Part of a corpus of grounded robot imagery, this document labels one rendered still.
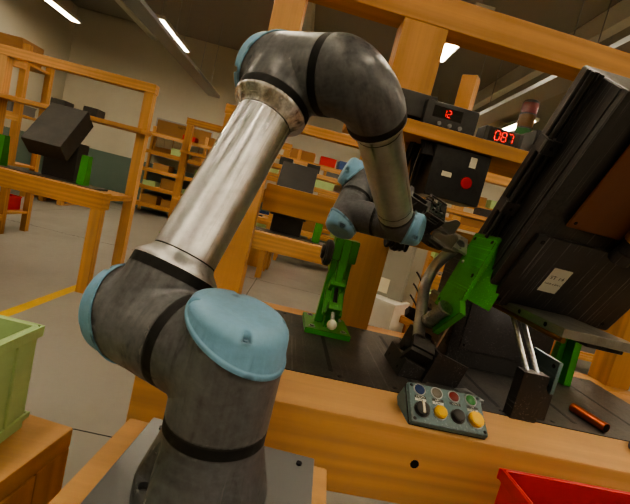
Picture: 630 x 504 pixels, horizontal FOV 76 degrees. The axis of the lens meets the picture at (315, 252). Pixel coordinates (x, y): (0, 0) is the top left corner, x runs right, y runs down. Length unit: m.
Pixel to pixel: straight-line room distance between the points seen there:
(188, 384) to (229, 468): 0.10
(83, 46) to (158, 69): 1.95
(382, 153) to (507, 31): 0.91
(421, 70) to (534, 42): 0.36
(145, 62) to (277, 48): 11.59
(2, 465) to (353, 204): 0.75
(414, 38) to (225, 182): 0.97
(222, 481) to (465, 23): 1.34
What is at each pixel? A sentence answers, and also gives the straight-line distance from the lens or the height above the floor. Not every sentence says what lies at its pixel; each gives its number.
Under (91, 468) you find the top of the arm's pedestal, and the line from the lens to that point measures 0.64.
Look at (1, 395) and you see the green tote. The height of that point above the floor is 0.87.
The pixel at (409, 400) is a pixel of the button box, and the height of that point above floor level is 0.93.
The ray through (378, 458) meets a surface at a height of 0.83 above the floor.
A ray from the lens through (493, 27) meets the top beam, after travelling 1.50.
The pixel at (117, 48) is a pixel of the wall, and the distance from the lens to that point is 12.55.
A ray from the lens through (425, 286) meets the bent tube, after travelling 1.13.
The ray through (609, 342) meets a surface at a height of 1.12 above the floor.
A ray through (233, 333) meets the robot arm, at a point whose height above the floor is 1.10.
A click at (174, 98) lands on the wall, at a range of 11.75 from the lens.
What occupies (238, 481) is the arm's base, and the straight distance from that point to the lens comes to 0.48.
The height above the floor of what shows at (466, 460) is 0.86.
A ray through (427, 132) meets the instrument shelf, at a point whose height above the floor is 1.51.
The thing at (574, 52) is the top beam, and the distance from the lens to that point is 1.60.
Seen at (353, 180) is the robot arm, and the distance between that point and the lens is 0.97.
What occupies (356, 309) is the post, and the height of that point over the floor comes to 0.95.
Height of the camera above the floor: 1.24
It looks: 6 degrees down
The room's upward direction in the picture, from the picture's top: 14 degrees clockwise
